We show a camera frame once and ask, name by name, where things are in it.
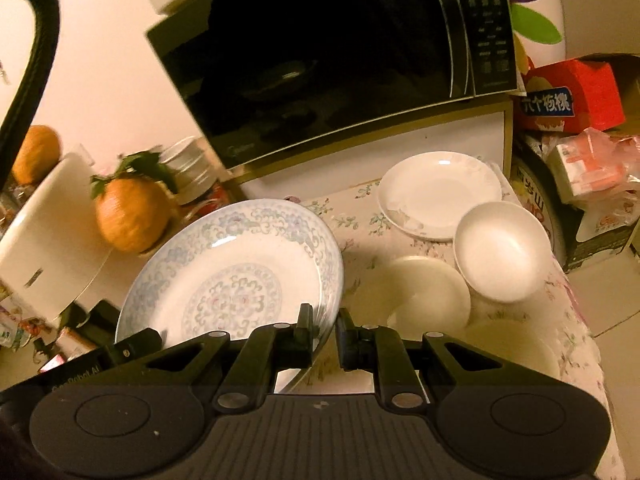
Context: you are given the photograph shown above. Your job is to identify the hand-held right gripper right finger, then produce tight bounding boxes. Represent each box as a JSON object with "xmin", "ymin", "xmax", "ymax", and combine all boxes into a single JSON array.
[{"xmin": 335, "ymin": 307, "xmax": 506, "ymax": 408}]

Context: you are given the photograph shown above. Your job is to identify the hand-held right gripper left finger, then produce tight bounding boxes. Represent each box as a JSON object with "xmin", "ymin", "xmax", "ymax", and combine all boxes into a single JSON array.
[{"xmin": 142, "ymin": 302, "xmax": 321, "ymax": 411}]

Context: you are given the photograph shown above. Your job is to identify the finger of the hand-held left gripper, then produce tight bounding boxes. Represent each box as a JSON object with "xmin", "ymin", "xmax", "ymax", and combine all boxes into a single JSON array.
[
  {"xmin": 104, "ymin": 327, "xmax": 166, "ymax": 367},
  {"xmin": 75, "ymin": 300, "xmax": 122, "ymax": 348}
]

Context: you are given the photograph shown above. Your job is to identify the white bowl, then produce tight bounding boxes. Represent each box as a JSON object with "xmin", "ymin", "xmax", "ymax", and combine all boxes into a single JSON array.
[
  {"xmin": 454, "ymin": 201, "xmax": 553, "ymax": 306},
  {"xmin": 464, "ymin": 317, "xmax": 561, "ymax": 382},
  {"xmin": 385, "ymin": 255, "xmax": 472, "ymax": 332}
]

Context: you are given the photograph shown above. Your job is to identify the blue patterned white plate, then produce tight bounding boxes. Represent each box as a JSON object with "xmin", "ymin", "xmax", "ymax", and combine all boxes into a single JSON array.
[{"xmin": 115, "ymin": 198, "xmax": 345, "ymax": 393}]

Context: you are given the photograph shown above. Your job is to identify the stack of small white bowls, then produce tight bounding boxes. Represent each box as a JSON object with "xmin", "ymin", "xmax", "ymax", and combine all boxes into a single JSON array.
[{"xmin": 159, "ymin": 135, "xmax": 217, "ymax": 206}]

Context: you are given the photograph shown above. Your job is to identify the colourful snack packet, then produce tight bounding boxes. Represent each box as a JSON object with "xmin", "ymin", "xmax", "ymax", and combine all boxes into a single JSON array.
[{"xmin": 0, "ymin": 302, "xmax": 32, "ymax": 352}]

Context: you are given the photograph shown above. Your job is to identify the white kitchen appliance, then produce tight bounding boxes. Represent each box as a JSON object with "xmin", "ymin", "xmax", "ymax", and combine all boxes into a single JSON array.
[{"xmin": 0, "ymin": 152, "xmax": 122, "ymax": 322}]

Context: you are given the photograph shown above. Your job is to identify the floral tablecloth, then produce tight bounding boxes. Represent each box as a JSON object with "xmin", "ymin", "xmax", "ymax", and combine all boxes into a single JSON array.
[{"xmin": 270, "ymin": 160, "xmax": 628, "ymax": 480}]

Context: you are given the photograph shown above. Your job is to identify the yellow pomelo with leaves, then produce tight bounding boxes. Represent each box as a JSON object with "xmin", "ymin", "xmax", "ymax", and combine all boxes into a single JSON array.
[{"xmin": 90, "ymin": 151, "xmax": 174, "ymax": 254}]

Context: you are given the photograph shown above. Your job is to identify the red paper cup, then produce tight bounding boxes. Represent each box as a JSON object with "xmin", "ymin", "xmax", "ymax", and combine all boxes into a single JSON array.
[{"xmin": 179, "ymin": 184, "xmax": 232, "ymax": 222}]

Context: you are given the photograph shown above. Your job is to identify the orange round fruit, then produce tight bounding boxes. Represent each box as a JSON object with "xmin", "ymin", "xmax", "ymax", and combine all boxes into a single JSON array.
[{"xmin": 11, "ymin": 125, "xmax": 63, "ymax": 186}]

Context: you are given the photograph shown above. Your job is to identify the white stand with gold edge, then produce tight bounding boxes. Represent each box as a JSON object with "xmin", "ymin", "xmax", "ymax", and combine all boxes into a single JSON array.
[{"xmin": 235, "ymin": 97, "xmax": 516, "ymax": 202}]

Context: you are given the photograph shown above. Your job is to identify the dark printed carton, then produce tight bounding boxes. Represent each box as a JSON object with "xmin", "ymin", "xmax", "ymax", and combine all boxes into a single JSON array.
[{"xmin": 512, "ymin": 132, "xmax": 637, "ymax": 274}]

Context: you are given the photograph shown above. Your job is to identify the black microwave oven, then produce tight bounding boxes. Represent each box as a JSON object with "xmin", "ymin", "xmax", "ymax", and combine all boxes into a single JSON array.
[{"xmin": 145, "ymin": 0, "xmax": 518, "ymax": 171}]

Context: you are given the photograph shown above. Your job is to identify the plastic bag of orange packets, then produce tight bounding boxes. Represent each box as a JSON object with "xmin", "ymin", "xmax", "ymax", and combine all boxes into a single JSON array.
[{"xmin": 547, "ymin": 127, "xmax": 640, "ymax": 207}]

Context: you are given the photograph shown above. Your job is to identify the red carton box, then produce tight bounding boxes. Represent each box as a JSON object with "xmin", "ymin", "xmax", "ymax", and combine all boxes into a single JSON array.
[{"xmin": 515, "ymin": 59, "xmax": 627, "ymax": 134}]

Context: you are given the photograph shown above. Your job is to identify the black hose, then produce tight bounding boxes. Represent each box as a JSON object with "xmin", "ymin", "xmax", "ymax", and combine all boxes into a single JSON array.
[{"xmin": 0, "ymin": 0, "xmax": 64, "ymax": 186}]

